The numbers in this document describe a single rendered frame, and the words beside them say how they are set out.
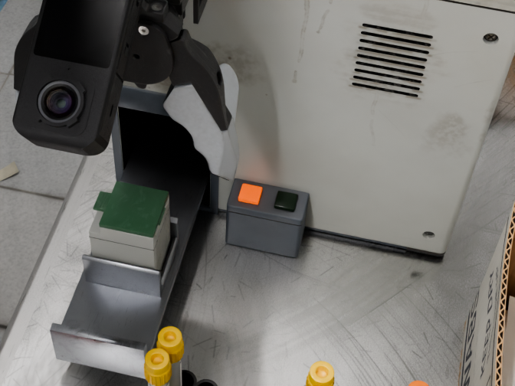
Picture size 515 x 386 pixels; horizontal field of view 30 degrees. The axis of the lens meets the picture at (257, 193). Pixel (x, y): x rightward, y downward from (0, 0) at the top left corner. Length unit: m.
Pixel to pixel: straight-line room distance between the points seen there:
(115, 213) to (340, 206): 0.19
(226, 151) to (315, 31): 0.10
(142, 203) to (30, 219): 1.26
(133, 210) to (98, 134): 0.18
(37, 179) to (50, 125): 1.49
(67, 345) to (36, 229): 1.23
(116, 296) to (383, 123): 0.23
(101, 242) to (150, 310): 0.06
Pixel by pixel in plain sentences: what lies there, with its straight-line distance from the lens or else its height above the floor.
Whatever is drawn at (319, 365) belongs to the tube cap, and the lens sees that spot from 0.58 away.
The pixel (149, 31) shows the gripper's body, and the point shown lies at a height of 1.15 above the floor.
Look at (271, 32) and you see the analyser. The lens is 0.64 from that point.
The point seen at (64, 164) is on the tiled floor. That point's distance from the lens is 1.99.
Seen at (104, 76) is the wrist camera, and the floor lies 1.16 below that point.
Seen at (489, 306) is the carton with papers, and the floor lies 0.97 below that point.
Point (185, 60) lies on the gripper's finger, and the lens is 0.54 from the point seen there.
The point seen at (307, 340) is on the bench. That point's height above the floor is 0.88.
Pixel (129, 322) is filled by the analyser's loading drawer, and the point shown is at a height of 0.92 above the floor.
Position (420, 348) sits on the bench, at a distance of 0.74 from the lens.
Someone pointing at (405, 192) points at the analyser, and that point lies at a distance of 0.73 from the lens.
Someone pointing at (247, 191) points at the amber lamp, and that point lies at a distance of 0.74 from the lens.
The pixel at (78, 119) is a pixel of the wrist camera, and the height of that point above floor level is 1.15.
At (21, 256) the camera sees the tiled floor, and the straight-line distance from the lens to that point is 1.86.
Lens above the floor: 1.50
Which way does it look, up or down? 51 degrees down
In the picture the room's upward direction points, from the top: 4 degrees clockwise
